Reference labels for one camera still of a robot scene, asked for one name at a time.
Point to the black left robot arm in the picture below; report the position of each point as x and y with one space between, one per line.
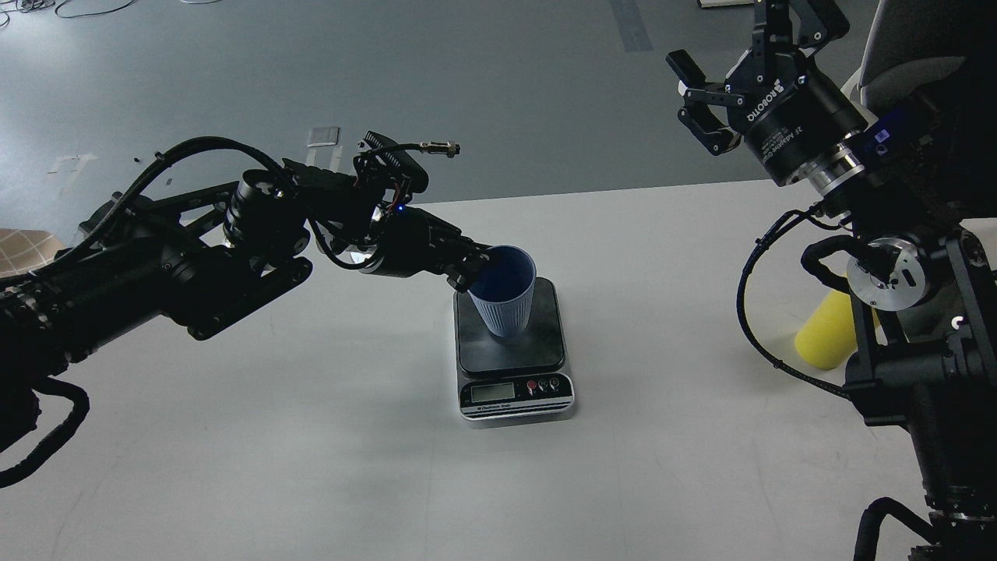
209 233

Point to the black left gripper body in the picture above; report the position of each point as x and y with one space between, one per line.
415 241

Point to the blue ribbed cup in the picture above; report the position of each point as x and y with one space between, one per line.
503 291

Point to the yellow squeeze bottle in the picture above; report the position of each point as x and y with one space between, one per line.
828 339

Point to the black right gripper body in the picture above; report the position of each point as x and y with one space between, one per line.
792 118

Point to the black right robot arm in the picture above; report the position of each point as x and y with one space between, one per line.
898 173

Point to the tan checkered cloth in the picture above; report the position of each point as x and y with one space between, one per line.
23 250

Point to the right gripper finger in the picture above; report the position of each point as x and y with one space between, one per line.
699 96
796 24

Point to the digital kitchen scale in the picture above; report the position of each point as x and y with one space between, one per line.
509 380

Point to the metal floor plate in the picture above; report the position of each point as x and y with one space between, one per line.
323 136

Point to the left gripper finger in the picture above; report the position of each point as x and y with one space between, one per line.
474 256
460 278

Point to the grey office chair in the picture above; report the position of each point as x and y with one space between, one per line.
914 43

